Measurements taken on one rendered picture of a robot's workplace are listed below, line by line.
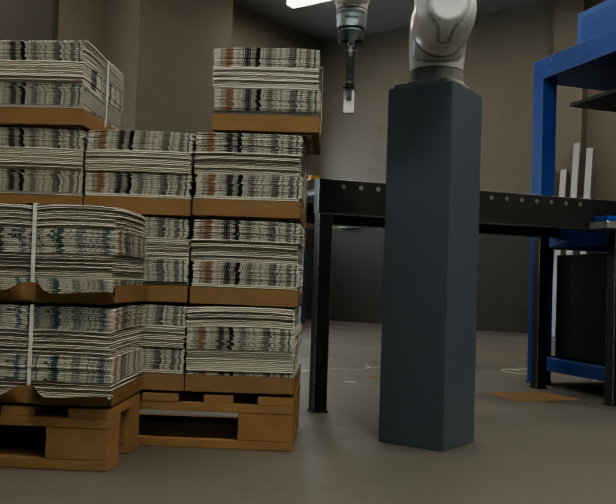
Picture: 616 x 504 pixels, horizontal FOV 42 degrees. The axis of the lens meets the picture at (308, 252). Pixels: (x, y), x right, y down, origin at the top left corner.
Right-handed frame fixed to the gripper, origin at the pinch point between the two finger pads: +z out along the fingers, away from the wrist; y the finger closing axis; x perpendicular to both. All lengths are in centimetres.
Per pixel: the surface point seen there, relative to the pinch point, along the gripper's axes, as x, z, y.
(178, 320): -43, 63, 18
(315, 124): -8.7, 10.5, 17.9
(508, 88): 170, -159, -618
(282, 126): -17.4, 11.3, 18.1
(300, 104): -12.9, 5.3, 18.0
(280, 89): -18.3, 1.4, 18.1
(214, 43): -127, -174, -532
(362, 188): 6, 19, -51
